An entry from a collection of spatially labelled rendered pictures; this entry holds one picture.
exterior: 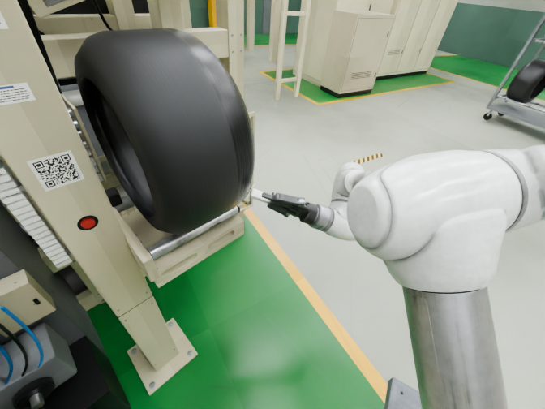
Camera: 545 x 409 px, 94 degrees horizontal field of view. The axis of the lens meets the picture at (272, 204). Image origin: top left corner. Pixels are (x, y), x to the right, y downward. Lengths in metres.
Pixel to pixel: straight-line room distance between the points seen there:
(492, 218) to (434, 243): 0.08
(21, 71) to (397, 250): 0.66
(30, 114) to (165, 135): 0.23
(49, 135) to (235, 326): 1.35
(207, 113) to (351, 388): 1.49
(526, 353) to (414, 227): 2.03
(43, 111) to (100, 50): 0.17
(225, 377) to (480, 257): 1.41
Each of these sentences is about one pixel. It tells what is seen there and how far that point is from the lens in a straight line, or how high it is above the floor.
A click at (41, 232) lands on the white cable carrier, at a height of 1.08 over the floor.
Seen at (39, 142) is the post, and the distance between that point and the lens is 0.69.
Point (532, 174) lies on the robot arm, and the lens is 0.47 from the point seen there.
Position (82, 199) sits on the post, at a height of 1.13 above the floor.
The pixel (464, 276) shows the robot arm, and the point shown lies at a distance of 0.38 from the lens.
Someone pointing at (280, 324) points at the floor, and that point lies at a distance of 1.71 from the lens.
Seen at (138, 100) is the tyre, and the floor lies 1.36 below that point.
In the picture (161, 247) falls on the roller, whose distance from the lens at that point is 0.87.
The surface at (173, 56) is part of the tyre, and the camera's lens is 0.68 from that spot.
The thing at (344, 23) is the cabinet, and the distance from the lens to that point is 5.15.
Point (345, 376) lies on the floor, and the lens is 1.69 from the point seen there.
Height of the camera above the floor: 1.56
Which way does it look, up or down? 41 degrees down
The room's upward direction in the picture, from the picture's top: 6 degrees clockwise
